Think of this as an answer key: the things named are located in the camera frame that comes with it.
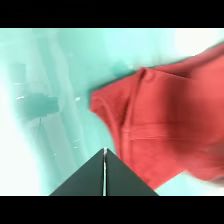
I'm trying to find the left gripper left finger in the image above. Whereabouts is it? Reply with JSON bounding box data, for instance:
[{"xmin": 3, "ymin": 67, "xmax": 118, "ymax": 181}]
[{"xmin": 49, "ymin": 148, "xmax": 105, "ymax": 197}]

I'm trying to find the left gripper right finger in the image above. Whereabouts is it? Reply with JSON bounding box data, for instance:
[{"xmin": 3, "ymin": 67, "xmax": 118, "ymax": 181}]
[{"xmin": 105, "ymin": 147, "xmax": 159, "ymax": 197}]

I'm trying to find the red T-shirt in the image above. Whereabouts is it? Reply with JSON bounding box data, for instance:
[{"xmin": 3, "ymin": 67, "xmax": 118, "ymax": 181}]
[{"xmin": 89, "ymin": 42, "xmax": 224, "ymax": 191}]

